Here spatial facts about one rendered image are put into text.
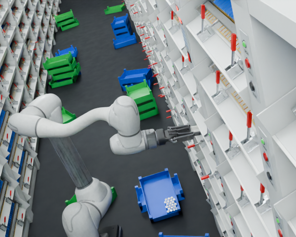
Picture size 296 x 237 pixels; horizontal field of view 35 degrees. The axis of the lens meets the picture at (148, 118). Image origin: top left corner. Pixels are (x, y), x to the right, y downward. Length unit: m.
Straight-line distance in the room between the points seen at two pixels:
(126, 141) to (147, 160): 1.56
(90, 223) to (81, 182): 0.23
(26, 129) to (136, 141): 0.57
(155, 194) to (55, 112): 0.98
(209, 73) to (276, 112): 0.73
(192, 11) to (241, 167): 0.48
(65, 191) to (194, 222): 1.14
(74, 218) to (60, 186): 1.24
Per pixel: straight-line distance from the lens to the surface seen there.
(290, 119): 0.81
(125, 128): 2.05
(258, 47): 0.74
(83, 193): 2.64
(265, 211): 1.23
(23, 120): 2.37
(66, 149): 2.55
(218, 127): 1.59
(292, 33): 0.57
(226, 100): 1.33
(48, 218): 3.47
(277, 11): 0.60
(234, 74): 1.02
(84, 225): 2.54
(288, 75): 0.78
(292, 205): 0.91
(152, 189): 3.14
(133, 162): 3.67
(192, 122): 2.37
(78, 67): 5.59
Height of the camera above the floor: 1.93
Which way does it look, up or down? 27 degrees down
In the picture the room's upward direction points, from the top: 18 degrees counter-clockwise
